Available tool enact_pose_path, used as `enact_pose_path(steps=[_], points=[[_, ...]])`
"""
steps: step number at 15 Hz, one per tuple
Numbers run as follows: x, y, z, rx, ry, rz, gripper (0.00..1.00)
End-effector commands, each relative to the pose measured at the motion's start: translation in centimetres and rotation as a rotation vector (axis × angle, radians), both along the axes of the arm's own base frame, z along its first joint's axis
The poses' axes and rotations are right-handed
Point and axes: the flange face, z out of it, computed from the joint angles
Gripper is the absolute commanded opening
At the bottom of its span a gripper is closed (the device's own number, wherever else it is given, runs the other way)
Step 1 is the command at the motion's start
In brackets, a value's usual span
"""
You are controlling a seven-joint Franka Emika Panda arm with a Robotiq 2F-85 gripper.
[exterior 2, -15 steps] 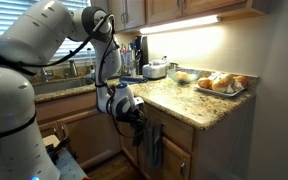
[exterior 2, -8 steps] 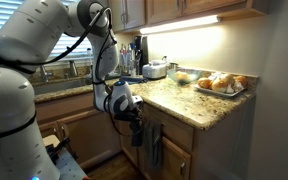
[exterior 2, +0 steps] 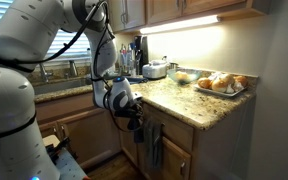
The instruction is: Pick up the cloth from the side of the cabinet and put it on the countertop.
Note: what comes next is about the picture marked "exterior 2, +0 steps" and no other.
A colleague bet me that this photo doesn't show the wooden cabinet door under towel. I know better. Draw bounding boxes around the wooden cabinet door under towel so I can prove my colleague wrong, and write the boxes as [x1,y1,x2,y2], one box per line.
[138,126,192,180]

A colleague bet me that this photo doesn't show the chrome kitchen faucet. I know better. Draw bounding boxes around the chrome kitchen faucet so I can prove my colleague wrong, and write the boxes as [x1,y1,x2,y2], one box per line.
[38,63,54,84]

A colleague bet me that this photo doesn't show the stainless steel sink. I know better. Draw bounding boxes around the stainless steel sink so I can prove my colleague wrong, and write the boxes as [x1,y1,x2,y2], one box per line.
[33,77,93,96]

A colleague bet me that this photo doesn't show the black coffee maker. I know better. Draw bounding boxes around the black coffee maker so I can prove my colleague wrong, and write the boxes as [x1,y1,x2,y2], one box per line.
[133,35,149,76]

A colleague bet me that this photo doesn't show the wooden sink cabinet door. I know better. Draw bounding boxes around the wooden sink cabinet door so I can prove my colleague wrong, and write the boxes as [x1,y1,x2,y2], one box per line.
[56,107,122,168]

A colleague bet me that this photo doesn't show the wooden upper cabinets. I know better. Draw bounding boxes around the wooden upper cabinets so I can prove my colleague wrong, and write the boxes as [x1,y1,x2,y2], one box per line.
[107,0,272,34]

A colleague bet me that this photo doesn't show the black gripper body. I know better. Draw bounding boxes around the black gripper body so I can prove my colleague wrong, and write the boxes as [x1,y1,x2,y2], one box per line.
[114,103,145,122]

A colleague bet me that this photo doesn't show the narrow wooden cabinet door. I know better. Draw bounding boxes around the narrow wooden cabinet door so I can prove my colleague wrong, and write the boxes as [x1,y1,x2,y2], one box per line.
[117,118,139,166]

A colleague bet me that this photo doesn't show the white rectangular plate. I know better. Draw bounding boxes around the white rectangular plate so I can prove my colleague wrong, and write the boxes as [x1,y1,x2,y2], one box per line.
[193,83,248,98]

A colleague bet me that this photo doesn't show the grey robot mounting table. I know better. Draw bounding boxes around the grey robot mounting table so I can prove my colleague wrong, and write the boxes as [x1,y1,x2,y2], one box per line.
[42,134,88,180]

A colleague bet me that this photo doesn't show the metal soap dispenser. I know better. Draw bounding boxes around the metal soap dispenser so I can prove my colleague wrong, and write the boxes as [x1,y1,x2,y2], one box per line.
[67,59,79,78]

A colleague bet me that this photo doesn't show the clear glass fruit bowl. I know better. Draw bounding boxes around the clear glass fruit bowl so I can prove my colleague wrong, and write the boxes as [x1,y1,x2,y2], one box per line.
[166,68,202,85]

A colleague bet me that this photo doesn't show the under cabinet light strip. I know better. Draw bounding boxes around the under cabinet light strip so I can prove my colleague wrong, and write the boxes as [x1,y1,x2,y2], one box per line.
[139,14,222,35]

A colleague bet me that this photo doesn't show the white window blinds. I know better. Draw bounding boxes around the white window blinds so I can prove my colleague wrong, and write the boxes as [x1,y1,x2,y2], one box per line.
[0,0,92,59]

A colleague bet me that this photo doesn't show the wide wooden drawer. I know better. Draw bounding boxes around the wide wooden drawer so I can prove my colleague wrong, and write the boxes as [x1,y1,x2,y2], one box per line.
[140,102,195,153]

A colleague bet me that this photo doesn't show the folded blue cloth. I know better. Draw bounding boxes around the folded blue cloth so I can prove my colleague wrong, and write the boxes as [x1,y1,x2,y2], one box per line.
[125,76,149,85]

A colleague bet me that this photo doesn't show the grey hanging towel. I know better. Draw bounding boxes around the grey hanging towel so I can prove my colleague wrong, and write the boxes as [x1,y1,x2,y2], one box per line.
[143,118,166,169]

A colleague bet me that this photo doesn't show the small metal pot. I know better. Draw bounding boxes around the small metal pot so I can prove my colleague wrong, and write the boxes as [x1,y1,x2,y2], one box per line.
[168,61,180,71]

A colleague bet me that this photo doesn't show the pale yellow fruit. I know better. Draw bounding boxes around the pale yellow fruit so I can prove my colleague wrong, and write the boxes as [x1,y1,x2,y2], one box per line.
[174,70,190,83]

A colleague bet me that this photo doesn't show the golden bread roll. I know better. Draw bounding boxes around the golden bread roll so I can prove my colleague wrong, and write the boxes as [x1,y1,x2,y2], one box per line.
[197,77,213,90]
[218,73,236,87]
[233,75,249,88]
[211,79,229,94]

